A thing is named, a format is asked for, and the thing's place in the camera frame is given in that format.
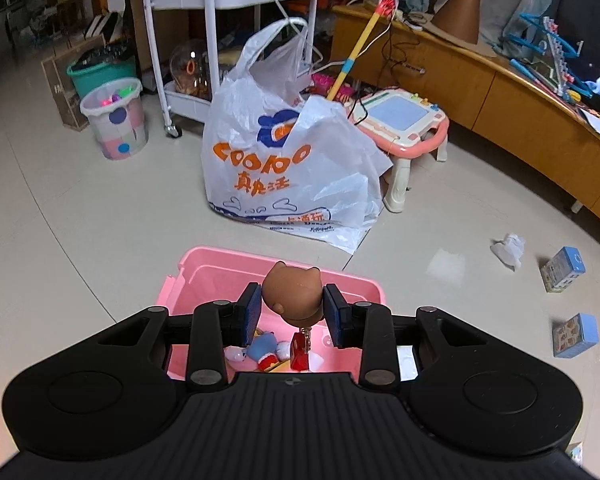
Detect blue plush toy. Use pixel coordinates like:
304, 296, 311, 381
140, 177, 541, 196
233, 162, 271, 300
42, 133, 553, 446
225, 332, 293, 373

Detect yellow toy stick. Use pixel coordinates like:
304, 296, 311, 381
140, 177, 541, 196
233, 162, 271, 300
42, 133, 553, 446
326, 0, 396, 102

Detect white trolley cart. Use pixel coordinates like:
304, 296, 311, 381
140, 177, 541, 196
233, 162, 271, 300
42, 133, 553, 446
140, 0, 323, 138

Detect pastel patterned bin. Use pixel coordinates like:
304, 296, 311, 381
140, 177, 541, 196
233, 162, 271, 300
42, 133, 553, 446
80, 77, 149, 162

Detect black cable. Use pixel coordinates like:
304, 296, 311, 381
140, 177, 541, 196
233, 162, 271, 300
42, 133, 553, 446
360, 10, 426, 126

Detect white printed plastic bag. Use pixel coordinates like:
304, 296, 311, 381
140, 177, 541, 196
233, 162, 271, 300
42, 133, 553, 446
201, 16, 390, 256

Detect blue printed toy box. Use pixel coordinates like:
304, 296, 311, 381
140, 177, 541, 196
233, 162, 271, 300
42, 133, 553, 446
539, 246, 586, 293
552, 313, 600, 359

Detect brown bear figure keychain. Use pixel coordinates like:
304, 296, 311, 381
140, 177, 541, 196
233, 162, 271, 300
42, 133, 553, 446
261, 261, 327, 372

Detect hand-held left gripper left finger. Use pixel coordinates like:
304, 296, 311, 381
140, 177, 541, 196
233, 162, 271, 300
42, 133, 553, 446
97, 282, 262, 393

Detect pink plastic storage box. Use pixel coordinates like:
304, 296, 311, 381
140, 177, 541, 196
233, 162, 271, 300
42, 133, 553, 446
156, 246, 385, 381

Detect green plastic bucket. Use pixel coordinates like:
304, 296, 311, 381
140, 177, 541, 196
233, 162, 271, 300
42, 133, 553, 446
66, 55, 137, 101

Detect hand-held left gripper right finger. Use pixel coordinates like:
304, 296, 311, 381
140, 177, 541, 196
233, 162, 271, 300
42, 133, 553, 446
325, 284, 486, 390

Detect clear plastic dome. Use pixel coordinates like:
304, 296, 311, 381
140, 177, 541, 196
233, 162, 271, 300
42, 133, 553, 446
169, 39, 216, 98

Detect crumpled white tissue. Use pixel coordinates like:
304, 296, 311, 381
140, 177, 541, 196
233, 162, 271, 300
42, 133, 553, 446
490, 232, 527, 272

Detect blue marble run toy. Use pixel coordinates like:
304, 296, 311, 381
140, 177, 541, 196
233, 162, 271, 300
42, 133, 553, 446
502, 12, 593, 106

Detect brown cardboard box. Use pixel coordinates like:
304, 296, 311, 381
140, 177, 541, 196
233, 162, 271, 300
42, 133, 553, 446
41, 35, 106, 132

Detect pink drawing board table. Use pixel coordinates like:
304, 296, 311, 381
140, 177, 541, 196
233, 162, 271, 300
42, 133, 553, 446
342, 87, 451, 213

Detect wooden cabinet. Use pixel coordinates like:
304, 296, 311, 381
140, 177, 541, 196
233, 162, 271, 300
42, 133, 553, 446
330, 2, 600, 236

